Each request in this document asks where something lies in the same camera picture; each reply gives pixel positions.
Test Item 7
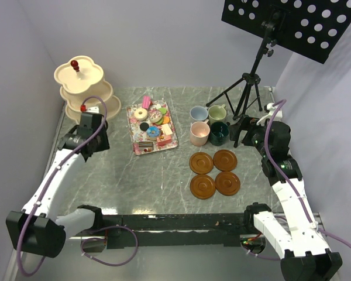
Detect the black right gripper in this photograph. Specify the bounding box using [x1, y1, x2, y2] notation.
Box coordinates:
[228, 114, 271, 158]

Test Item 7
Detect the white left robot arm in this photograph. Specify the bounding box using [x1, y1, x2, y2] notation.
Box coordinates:
[5, 112, 109, 258]

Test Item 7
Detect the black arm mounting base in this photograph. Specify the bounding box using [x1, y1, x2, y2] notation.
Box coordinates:
[68, 213, 273, 250]

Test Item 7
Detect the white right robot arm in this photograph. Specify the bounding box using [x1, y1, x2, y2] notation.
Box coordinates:
[229, 100, 343, 280]

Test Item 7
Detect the dark green mug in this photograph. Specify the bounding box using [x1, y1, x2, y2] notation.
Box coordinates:
[209, 121, 229, 146]

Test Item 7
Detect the brown wooden coaster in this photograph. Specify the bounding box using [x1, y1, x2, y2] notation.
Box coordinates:
[189, 152, 214, 174]
[190, 174, 216, 200]
[215, 172, 240, 196]
[213, 149, 238, 172]

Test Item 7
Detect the cream three-tier dessert stand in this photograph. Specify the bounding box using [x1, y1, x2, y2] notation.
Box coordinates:
[54, 55, 122, 124]

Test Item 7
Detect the light green mug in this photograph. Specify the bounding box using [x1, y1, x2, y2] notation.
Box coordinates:
[208, 104, 227, 125]

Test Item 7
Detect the white toy donut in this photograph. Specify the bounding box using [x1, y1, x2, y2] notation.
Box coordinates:
[134, 108, 148, 121]

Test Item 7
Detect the black toy cookie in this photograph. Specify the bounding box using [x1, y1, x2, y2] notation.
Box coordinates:
[139, 122, 150, 132]

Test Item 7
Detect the pink mug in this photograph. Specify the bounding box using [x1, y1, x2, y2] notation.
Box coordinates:
[190, 119, 211, 146]

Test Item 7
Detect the chocolate layer toy cake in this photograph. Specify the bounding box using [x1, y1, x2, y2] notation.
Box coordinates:
[138, 141, 154, 150]

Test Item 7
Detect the light blue mug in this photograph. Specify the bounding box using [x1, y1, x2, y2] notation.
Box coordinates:
[190, 105, 208, 123]

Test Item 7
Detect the pink toy popsicle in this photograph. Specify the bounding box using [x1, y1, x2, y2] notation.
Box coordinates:
[142, 95, 152, 109]

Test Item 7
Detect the floral serving tray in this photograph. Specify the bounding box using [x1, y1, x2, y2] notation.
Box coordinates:
[126, 100, 178, 156]

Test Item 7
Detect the blue frosted toy donut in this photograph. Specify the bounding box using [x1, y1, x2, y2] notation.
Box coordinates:
[146, 126, 161, 141]

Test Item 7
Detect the green toy macaron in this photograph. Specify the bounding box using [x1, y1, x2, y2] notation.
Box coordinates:
[159, 107, 167, 115]

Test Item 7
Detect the cream toy wafer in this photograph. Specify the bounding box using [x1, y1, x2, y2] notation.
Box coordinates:
[161, 124, 173, 135]

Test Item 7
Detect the pink toy cake slice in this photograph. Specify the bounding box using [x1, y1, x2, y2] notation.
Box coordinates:
[156, 135, 172, 148]

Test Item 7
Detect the orange toy macaron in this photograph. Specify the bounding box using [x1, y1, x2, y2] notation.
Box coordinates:
[163, 116, 170, 124]

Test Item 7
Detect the black perforated calibration board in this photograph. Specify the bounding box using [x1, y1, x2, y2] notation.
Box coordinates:
[222, 1, 351, 64]

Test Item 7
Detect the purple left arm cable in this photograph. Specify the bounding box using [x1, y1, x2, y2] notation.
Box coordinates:
[16, 95, 139, 277]

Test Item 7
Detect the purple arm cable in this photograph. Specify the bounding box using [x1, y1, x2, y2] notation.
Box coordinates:
[245, 99, 351, 281]
[16, 95, 139, 277]

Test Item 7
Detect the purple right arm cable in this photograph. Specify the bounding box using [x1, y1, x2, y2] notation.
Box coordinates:
[245, 99, 351, 281]

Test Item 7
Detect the aluminium frame rail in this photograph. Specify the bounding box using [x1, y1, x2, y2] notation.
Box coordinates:
[4, 236, 97, 280]

